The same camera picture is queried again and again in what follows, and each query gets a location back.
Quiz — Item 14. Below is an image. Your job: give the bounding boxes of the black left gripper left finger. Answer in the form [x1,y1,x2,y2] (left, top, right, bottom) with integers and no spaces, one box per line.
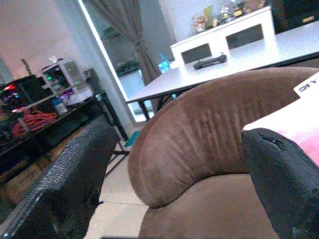
[0,116,118,239]

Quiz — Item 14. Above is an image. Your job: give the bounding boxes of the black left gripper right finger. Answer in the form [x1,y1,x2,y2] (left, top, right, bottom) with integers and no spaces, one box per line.
[241,127,319,239]

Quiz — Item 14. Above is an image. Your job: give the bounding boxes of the white and pink pillow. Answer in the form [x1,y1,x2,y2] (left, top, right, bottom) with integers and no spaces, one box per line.
[242,74,319,167]

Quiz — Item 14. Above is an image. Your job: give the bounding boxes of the teal floor item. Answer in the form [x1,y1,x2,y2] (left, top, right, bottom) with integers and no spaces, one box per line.
[124,130,141,148]

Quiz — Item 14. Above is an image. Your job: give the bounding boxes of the brown suede sofa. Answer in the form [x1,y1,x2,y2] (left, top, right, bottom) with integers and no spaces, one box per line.
[127,66,319,239]

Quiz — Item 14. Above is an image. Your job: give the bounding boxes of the black computer with coloured lights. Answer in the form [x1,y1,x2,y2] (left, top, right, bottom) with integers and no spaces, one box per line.
[0,75,47,114]

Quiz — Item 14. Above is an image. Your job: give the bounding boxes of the white computer tower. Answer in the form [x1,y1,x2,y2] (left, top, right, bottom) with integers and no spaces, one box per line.
[40,58,88,101]

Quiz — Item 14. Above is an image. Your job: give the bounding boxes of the white folding table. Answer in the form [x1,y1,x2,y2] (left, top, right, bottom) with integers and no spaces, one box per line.
[125,20,319,121]

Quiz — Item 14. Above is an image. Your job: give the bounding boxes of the black handheld controller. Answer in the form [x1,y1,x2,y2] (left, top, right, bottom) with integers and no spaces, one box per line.
[193,54,228,70]

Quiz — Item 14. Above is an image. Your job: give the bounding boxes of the blue bottle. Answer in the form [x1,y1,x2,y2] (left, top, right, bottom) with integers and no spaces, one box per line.
[158,53,173,75]

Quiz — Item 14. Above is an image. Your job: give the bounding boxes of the white cabinet with dark doors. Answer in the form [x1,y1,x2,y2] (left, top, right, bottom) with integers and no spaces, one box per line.
[170,5,277,70]

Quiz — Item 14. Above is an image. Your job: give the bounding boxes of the tied brown curtain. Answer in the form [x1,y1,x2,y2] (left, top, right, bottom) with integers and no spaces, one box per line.
[91,0,176,87]

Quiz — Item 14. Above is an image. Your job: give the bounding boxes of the black desk with cables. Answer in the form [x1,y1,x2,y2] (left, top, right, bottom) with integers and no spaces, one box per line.
[0,89,130,186]

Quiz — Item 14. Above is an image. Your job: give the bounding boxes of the red coiled cable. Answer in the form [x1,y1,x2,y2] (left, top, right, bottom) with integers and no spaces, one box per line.
[11,109,59,137]

